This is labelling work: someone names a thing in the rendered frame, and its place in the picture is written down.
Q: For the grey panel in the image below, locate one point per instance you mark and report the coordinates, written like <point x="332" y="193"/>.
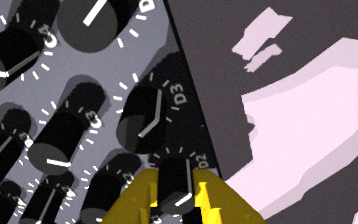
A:
<point x="66" y="105"/>

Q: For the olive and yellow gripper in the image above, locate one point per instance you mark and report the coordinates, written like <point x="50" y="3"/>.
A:
<point x="220" y="203"/>

